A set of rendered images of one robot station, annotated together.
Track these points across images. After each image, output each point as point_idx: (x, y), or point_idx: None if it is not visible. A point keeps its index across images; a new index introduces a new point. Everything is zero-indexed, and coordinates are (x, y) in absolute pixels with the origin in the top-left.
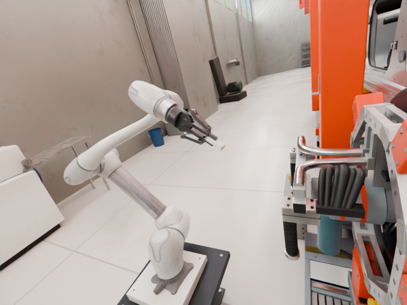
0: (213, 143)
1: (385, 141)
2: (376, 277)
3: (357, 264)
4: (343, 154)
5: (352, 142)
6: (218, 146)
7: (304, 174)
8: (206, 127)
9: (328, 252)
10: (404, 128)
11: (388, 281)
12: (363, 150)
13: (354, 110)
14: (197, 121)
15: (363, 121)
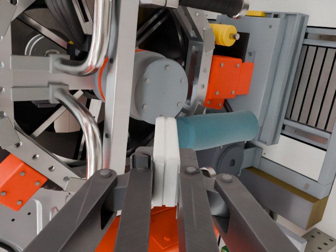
0: (166, 138)
1: (2, 8)
2: (197, 44)
3: (214, 75)
4: (68, 94)
5: (80, 178)
6: (164, 124)
7: (108, 50)
8: (96, 180)
9: (245, 111)
10: None
11: (190, 42)
12: (53, 85)
13: (20, 193)
14: (69, 237)
15: (19, 132)
